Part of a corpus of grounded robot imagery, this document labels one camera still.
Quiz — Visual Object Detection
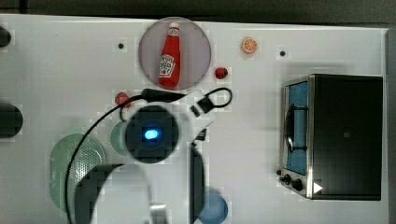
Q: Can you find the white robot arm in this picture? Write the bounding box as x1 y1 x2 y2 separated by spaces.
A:
64 89 219 224

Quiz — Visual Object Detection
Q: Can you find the blue mug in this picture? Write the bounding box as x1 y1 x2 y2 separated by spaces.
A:
199 191 229 224

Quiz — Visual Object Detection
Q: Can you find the red toy strawberry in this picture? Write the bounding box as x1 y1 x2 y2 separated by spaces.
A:
215 67 228 79

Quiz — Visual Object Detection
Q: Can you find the red ketchup bottle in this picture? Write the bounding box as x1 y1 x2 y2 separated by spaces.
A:
159 22 181 89

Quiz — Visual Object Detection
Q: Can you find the grey round plate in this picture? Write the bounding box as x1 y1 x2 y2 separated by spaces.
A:
138 17 211 91

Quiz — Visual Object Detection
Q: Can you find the red toy fruit piece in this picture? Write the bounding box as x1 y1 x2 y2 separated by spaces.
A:
115 91 132 108

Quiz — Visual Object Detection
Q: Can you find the green small cup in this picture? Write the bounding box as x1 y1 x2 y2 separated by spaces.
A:
110 121 128 156

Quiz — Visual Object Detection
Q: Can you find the orange slice toy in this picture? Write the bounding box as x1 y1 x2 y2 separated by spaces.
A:
241 37 258 54

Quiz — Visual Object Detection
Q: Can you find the silver toaster oven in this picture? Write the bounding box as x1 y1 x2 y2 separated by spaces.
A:
276 74 384 201

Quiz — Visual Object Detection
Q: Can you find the black round object left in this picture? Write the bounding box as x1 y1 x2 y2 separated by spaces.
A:
0 104 23 139

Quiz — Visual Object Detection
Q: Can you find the black object top left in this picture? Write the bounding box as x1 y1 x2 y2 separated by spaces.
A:
0 27 12 48

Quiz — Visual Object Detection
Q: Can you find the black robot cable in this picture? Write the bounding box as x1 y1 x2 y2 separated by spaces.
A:
64 94 144 224

